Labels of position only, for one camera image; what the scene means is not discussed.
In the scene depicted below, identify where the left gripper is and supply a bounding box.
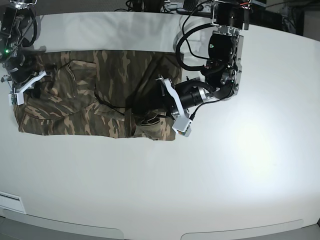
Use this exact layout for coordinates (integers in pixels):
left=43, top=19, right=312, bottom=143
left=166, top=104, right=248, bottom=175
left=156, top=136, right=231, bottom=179
left=131, top=76, right=190, bottom=120

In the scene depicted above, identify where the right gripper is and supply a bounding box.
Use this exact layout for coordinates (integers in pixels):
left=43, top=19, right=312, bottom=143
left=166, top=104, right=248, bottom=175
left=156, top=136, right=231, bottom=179
left=9, top=70, right=54, bottom=95

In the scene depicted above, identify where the camouflage T-shirt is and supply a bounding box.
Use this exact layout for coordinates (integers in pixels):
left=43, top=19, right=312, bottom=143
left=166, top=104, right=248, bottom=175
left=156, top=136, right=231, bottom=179
left=13, top=50, right=182, bottom=141

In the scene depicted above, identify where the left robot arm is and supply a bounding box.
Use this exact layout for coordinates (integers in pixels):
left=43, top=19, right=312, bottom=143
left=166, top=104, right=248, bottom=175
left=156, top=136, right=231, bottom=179
left=132, top=0, right=251, bottom=117

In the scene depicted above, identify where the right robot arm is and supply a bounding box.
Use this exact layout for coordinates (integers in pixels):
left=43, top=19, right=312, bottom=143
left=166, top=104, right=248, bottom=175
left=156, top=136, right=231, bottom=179
left=0, top=0, right=40, bottom=94

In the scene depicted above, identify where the white label plate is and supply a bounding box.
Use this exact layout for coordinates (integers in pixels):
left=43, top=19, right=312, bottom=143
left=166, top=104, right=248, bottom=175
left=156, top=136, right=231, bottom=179
left=0, top=191, right=26, bottom=214

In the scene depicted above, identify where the black equipment box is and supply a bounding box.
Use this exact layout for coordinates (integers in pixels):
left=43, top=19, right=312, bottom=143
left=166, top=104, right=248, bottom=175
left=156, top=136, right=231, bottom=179
left=249, top=9, right=283, bottom=31

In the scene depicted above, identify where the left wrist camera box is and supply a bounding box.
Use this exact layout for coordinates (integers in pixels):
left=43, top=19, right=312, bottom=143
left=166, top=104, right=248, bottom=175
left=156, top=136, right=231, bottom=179
left=172, top=116, right=192, bottom=137

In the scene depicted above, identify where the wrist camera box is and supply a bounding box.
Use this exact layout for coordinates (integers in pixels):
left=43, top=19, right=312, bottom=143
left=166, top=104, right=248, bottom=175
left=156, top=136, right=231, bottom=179
left=172, top=116, right=192, bottom=137
left=8, top=92, right=25, bottom=106

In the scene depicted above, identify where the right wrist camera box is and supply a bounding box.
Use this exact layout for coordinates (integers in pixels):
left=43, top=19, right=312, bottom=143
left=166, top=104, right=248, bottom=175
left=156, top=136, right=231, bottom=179
left=8, top=92, right=25, bottom=106

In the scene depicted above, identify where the power strip with cables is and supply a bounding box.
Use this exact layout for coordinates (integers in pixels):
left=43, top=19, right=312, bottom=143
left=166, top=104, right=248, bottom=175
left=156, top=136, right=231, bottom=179
left=160, top=0, right=212, bottom=16

